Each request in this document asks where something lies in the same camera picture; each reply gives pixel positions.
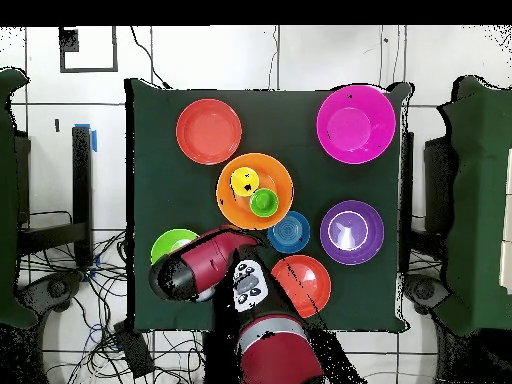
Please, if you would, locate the black metal stand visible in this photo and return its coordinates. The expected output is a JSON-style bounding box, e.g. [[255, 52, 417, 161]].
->
[[17, 124, 95, 269]]

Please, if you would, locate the black power adapter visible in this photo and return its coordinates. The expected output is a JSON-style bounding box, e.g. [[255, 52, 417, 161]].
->
[[113, 321, 156, 379]]

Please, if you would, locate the yellow plastic cup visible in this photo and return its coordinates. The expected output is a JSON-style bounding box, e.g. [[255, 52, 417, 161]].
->
[[230, 166, 261, 198]]

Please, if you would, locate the orange plastic bowl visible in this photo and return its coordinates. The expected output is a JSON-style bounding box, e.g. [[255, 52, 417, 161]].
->
[[215, 152, 295, 232]]

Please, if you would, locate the black computer tower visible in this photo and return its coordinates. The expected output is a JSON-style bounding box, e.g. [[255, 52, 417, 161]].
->
[[423, 135, 457, 237]]

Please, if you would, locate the tangle of black cables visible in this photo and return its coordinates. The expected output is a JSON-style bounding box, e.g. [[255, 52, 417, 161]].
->
[[17, 209, 205, 384]]

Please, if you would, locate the green plastic cup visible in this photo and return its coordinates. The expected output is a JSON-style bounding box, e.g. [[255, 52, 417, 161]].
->
[[248, 187, 280, 218]]

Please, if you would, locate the pink plastic bowl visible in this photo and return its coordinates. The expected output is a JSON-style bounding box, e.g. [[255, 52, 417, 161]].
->
[[316, 84, 397, 165]]

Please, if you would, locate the green plastic bowl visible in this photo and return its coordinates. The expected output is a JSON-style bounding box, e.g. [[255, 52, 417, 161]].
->
[[150, 228, 200, 266]]

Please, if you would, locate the blue tape strip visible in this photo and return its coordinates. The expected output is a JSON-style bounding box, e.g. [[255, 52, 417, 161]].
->
[[73, 122, 98, 153]]

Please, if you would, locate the blue plastic bowl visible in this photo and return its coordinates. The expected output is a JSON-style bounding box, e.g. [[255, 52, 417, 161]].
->
[[266, 210, 312, 255]]

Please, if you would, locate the blue cable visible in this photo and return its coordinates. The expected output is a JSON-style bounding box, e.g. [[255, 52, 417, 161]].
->
[[85, 321, 107, 347]]

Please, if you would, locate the black square floor frame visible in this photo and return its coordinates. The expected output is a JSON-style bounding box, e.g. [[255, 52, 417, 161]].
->
[[58, 26, 120, 74]]

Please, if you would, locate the black rounded floor machine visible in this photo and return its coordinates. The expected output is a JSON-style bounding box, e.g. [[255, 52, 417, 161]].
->
[[15, 269, 87, 321], [403, 273, 453, 317]]

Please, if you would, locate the neighbouring green cloth table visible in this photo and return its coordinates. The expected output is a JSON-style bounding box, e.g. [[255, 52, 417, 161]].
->
[[0, 67, 39, 330], [433, 75, 512, 337]]

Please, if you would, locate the purple plastic bowl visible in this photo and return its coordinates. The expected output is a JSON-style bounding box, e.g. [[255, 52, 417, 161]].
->
[[319, 200, 386, 266]]

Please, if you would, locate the dark green table cloth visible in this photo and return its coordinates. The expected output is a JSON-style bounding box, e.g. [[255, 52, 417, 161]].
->
[[124, 77, 415, 334]]

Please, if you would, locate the red plastic bowl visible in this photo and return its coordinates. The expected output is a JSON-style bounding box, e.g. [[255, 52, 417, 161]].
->
[[271, 254, 333, 320], [175, 98, 244, 166]]

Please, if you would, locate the black floor cable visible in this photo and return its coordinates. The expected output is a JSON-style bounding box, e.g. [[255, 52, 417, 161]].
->
[[128, 25, 172, 90]]

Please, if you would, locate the white paper sheet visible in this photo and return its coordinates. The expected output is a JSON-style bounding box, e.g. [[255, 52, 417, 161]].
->
[[498, 146, 512, 296]]

